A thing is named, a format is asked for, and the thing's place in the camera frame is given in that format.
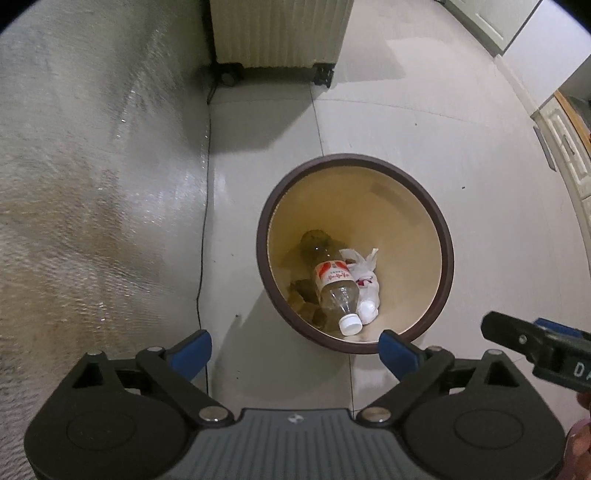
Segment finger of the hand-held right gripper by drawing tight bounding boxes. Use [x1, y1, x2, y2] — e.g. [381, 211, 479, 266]
[480, 311, 555, 365]
[536, 318, 591, 342]

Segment cream hard-shell suitcase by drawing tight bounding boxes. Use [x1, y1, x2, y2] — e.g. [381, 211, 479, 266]
[203, 0, 354, 86]

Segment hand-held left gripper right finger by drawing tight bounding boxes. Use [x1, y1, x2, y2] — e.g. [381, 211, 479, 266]
[358, 329, 532, 424]

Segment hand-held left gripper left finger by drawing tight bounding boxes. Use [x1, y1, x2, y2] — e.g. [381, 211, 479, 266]
[60, 329, 234, 425]

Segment person's right hand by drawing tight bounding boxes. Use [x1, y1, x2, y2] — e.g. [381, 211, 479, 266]
[566, 391, 591, 462]

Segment white plastic bag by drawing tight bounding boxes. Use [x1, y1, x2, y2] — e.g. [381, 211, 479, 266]
[339, 248, 382, 324]

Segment clear bottle with red label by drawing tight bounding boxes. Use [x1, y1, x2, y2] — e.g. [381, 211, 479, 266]
[300, 231, 363, 335]

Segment white kitchen cabinet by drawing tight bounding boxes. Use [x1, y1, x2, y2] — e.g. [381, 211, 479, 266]
[443, 0, 591, 56]

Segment white drawer bench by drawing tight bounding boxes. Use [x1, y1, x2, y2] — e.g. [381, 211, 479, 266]
[531, 90, 591, 296]

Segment black power cable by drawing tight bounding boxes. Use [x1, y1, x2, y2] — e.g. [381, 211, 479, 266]
[194, 78, 219, 333]

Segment yellow plastic trash bin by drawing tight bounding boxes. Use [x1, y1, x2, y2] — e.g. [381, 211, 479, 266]
[256, 154, 455, 355]

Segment silver foil table cover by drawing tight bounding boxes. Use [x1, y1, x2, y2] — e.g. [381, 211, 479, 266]
[0, 0, 214, 480]

